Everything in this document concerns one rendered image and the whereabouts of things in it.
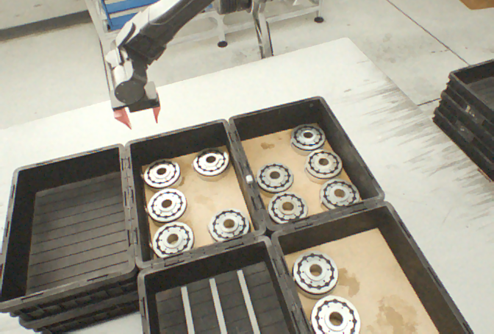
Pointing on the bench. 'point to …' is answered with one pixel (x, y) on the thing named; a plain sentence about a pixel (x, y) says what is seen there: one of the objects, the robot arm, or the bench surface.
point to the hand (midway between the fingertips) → (142, 122)
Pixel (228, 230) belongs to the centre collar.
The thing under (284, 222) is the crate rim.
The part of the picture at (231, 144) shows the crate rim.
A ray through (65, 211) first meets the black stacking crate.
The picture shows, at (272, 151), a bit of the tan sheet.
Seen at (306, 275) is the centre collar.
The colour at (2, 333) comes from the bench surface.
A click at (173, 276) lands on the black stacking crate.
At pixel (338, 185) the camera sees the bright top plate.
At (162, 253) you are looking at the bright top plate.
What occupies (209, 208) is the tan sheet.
